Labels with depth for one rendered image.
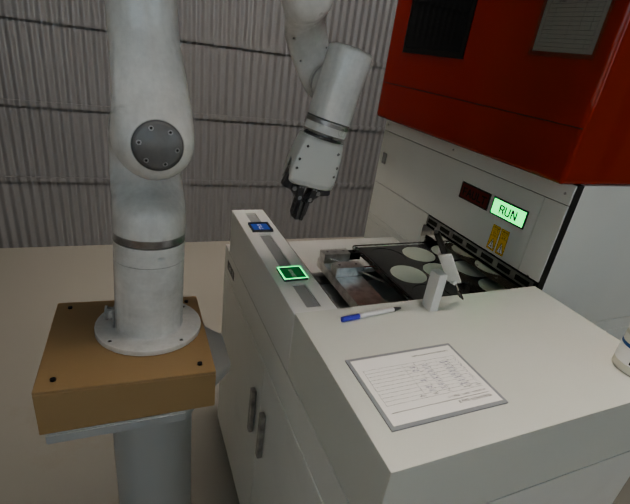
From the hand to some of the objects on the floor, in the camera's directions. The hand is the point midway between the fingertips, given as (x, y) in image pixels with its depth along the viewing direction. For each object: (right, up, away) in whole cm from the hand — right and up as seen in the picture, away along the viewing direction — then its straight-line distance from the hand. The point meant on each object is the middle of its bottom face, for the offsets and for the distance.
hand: (298, 208), depth 89 cm
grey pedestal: (-50, -104, +28) cm, 119 cm away
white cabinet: (+10, -100, +56) cm, 115 cm away
